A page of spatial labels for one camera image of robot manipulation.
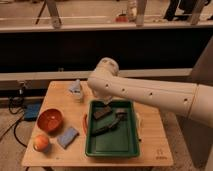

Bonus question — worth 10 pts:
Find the blue power box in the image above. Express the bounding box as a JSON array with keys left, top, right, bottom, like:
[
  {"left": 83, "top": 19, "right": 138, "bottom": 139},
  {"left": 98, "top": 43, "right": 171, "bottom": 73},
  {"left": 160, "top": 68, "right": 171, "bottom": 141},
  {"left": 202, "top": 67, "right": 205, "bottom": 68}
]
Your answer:
[{"left": 24, "top": 103, "right": 41, "bottom": 121}]

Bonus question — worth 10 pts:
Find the dark stapler tool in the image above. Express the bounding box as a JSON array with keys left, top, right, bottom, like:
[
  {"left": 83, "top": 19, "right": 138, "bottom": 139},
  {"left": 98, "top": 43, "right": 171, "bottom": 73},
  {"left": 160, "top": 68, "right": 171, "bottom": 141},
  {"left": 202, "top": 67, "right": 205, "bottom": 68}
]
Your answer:
[{"left": 91, "top": 109, "right": 127, "bottom": 137}]

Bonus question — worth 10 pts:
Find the clear plastic cup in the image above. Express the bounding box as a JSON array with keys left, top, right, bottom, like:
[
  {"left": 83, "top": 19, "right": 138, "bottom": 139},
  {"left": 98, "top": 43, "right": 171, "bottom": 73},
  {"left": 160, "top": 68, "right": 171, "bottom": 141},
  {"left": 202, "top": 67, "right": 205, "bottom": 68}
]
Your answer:
[{"left": 69, "top": 79, "right": 84, "bottom": 102}]

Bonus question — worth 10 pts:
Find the green plastic tray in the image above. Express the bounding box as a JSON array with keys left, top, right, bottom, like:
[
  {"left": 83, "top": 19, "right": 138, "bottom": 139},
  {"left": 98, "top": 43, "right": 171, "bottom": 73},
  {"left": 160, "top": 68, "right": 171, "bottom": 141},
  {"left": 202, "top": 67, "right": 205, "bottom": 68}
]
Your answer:
[{"left": 85, "top": 100, "right": 140, "bottom": 157}]

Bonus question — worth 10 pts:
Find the white pen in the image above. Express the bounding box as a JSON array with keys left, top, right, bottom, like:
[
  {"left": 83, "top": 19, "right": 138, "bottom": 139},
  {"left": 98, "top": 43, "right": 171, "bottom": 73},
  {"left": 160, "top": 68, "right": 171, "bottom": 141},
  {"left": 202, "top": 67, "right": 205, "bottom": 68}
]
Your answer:
[{"left": 135, "top": 112, "right": 141, "bottom": 142}]

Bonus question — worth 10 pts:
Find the blue sponge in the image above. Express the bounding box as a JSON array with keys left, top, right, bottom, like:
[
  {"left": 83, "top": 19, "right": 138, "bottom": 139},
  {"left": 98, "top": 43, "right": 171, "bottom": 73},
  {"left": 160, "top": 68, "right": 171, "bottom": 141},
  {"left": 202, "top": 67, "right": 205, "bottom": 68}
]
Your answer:
[{"left": 57, "top": 127, "right": 79, "bottom": 149}]

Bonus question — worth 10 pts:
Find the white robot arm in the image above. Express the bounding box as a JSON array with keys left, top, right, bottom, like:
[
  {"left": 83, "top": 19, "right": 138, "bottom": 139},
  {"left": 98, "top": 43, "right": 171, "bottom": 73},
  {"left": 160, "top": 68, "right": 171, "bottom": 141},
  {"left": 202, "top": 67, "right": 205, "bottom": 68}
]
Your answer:
[{"left": 87, "top": 57, "right": 213, "bottom": 128}]

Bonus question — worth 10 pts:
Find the black cable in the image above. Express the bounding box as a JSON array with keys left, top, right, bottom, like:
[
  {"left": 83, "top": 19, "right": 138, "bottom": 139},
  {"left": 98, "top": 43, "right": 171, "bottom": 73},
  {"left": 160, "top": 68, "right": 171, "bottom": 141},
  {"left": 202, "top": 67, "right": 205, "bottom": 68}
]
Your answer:
[{"left": 0, "top": 83, "right": 28, "bottom": 148}]

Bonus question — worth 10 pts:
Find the dark eraser block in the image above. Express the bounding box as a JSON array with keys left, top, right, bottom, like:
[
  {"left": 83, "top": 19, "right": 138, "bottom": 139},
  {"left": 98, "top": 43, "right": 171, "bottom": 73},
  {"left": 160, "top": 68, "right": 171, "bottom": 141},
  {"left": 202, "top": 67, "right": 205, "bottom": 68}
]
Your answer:
[{"left": 93, "top": 106, "right": 112, "bottom": 120}]

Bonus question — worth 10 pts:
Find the red marker pen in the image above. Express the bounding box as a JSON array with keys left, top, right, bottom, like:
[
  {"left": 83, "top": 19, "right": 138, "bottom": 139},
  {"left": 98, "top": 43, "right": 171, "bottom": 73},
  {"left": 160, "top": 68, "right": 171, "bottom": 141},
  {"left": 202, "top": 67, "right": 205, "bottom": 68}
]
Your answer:
[{"left": 83, "top": 114, "right": 88, "bottom": 135}]

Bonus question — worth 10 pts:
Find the orange apple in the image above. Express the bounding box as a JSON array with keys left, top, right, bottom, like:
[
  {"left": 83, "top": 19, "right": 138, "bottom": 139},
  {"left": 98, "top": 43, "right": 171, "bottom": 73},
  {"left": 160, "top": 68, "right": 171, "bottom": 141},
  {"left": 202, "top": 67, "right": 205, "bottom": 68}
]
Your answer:
[{"left": 33, "top": 134, "right": 50, "bottom": 152}]

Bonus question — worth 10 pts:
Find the red bowl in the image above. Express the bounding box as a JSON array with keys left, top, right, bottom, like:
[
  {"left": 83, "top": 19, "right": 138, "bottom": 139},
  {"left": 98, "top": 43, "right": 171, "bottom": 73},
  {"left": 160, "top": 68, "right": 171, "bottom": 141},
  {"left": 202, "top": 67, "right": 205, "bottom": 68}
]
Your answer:
[{"left": 37, "top": 109, "right": 63, "bottom": 133}]

